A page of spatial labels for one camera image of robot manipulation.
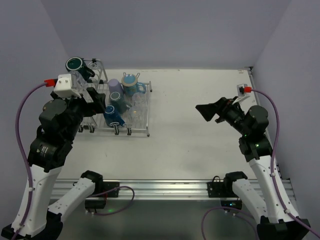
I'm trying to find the blue mug white interior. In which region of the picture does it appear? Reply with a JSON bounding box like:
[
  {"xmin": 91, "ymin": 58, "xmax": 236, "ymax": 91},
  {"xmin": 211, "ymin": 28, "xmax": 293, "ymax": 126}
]
[{"xmin": 103, "ymin": 105, "xmax": 126, "ymax": 128}]

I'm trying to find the dark green mug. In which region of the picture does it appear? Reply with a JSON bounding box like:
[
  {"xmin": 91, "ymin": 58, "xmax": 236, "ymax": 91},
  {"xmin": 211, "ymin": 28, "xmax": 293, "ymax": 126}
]
[{"xmin": 65, "ymin": 56, "xmax": 96, "ymax": 81}]

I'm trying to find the clear faceted glass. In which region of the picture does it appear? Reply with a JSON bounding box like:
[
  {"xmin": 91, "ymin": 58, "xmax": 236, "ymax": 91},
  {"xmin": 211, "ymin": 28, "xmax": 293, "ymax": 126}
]
[
  {"xmin": 132, "ymin": 92, "xmax": 147, "ymax": 106},
  {"xmin": 128, "ymin": 106, "xmax": 147, "ymax": 129}
]

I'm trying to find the clear plastic cup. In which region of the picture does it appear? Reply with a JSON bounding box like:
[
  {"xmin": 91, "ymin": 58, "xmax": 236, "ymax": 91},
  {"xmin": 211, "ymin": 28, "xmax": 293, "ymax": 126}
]
[{"xmin": 69, "ymin": 71, "xmax": 87, "ymax": 90}]

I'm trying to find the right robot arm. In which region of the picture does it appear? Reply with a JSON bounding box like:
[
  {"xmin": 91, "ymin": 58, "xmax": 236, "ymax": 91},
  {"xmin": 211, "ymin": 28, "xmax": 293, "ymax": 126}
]
[{"xmin": 195, "ymin": 97, "xmax": 310, "ymax": 240}]

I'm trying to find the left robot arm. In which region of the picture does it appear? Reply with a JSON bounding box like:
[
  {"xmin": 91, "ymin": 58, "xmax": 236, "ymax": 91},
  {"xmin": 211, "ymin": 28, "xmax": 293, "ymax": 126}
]
[{"xmin": 1, "ymin": 87, "xmax": 106, "ymax": 240}]

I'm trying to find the lilac plastic cup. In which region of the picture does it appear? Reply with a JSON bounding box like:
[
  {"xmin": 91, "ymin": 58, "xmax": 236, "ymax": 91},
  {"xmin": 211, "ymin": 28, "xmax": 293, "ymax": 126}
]
[{"xmin": 107, "ymin": 78, "xmax": 124, "ymax": 96}]

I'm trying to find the light blue patterned mug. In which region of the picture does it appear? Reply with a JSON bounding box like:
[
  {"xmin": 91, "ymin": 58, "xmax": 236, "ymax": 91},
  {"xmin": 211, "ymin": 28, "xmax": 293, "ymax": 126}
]
[{"xmin": 121, "ymin": 73, "xmax": 147, "ymax": 98}]

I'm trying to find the right black controller box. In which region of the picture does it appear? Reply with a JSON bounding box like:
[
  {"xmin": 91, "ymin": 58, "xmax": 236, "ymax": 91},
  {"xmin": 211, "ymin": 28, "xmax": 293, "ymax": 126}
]
[{"xmin": 220, "ymin": 198, "xmax": 243, "ymax": 211}]

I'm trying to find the black controller box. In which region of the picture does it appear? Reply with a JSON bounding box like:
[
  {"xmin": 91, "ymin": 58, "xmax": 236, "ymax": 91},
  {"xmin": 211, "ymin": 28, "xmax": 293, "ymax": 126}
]
[
  {"xmin": 84, "ymin": 200, "xmax": 106, "ymax": 211},
  {"xmin": 220, "ymin": 198, "xmax": 243, "ymax": 211}
]

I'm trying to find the left black controller box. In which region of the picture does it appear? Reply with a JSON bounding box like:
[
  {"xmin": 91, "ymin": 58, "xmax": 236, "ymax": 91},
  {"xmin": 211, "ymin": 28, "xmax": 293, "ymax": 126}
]
[{"xmin": 84, "ymin": 200, "xmax": 106, "ymax": 211}]

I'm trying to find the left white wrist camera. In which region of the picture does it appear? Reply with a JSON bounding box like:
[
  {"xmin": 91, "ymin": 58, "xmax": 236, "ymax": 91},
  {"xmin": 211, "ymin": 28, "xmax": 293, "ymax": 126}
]
[{"xmin": 53, "ymin": 73, "xmax": 85, "ymax": 99}]

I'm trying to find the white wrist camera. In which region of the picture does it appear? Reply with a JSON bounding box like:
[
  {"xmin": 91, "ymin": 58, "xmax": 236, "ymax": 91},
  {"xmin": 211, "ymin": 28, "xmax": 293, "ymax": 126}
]
[
  {"xmin": 53, "ymin": 73, "xmax": 85, "ymax": 99},
  {"xmin": 232, "ymin": 83, "xmax": 250, "ymax": 105}
]

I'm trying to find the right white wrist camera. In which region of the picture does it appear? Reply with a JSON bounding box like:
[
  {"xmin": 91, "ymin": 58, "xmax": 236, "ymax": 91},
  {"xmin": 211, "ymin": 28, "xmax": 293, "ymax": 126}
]
[{"xmin": 232, "ymin": 83, "xmax": 250, "ymax": 105}]

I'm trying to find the metal wire dish rack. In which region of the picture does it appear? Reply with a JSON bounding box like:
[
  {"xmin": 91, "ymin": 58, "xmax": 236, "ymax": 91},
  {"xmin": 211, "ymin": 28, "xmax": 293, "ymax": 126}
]
[{"xmin": 78, "ymin": 58, "xmax": 153, "ymax": 137}]

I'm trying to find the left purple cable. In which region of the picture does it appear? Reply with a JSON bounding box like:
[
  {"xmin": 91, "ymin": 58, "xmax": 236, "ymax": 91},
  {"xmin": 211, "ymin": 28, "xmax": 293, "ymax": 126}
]
[{"xmin": 9, "ymin": 78, "xmax": 56, "ymax": 240}]

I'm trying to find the purple cable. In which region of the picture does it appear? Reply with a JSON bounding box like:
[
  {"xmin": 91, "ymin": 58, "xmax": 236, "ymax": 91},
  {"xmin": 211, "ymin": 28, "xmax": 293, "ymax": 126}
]
[
  {"xmin": 201, "ymin": 86, "xmax": 320, "ymax": 240},
  {"xmin": 9, "ymin": 78, "xmax": 56, "ymax": 240}
]

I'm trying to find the aluminium mounting rail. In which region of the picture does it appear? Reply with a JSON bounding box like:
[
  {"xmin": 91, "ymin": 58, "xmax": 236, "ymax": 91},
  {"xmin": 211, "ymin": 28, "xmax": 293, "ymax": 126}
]
[{"xmin": 51, "ymin": 178, "xmax": 296, "ymax": 201}]

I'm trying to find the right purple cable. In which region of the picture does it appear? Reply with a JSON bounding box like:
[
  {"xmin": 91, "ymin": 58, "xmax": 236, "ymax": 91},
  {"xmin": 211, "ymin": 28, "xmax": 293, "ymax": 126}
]
[{"xmin": 201, "ymin": 86, "xmax": 320, "ymax": 240}]

